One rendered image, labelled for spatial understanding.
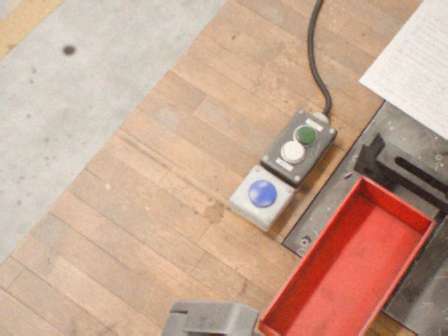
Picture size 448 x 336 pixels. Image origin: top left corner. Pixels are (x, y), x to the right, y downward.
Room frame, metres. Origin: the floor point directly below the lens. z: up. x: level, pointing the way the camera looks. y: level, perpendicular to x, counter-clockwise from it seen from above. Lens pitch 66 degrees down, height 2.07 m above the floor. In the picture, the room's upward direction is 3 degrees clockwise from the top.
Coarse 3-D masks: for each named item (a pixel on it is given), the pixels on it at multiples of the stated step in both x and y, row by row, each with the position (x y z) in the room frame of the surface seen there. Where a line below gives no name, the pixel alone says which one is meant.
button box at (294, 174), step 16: (320, 0) 0.81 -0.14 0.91; (320, 80) 0.66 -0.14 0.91; (304, 112) 0.59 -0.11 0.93; (288, 128) 0.57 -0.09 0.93; (320, 128) 0.57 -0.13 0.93; (272, 144) 0.54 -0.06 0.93; (320, 144) 0.54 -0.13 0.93; (272, 160) 0.51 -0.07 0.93; (288, 160) 0.51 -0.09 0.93; (304, 160) 0.52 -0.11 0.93; (288, 176) 0.49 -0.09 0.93; (304, 176) 0.49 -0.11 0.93
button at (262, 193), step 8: (256, 184) 0.47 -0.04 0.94; (264, 184) 0.47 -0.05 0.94; (272, 184) 0.48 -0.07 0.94; (248, 192) 0.46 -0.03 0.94; (256, 192) 0.46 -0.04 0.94; (264, 192) 0.46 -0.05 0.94; (272, 192) 0.46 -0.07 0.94; (256, 200) 0.45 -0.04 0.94; (264, 200) 0.45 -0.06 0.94; (272, 200) 0.45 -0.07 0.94
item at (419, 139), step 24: (384, 120) 0.60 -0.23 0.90; (408, 120) 0.60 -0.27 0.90; (360, 144) 0.56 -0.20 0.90; (408, 144) 0.57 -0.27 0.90; (432, 144) 0.57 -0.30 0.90; (432, 168) 0.53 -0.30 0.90; (336, 192) 0.48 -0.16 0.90; (408, 192) 0.49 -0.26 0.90; (312, 216) 0.44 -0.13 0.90; (432, 216) 0.45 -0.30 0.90; (288, 240) 0.41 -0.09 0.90; (312, 240) 0.41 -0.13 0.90; (432, 240) 0.42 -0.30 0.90; (432, 264) 0.38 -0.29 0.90; (408, 288) 0.34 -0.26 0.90; (432, 288) 0.35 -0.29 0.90; (384, 312) 0.31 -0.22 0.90; (408, 312) 0.31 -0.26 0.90; (432, 312) 0.31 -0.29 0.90
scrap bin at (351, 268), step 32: (352, 192) 0.46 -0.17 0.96; (384, 192) 0.46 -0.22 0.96; (352, 224) 0.43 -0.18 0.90; (384, 224) 0.43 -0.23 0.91; (416, 224) 0.43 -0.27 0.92; (320, 256) 0.38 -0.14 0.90; (352, 256) 0.39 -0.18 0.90; (384, 256) 0.39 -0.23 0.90; (288, 288) 0.33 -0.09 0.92; (320, 288) 0.34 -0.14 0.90; (352, 288) 0.34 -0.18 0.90; (384, 288) 0.34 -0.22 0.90; (288, 320) 0.29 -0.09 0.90; (320, 320) 0.29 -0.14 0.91; (352, 320) 0.29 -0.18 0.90
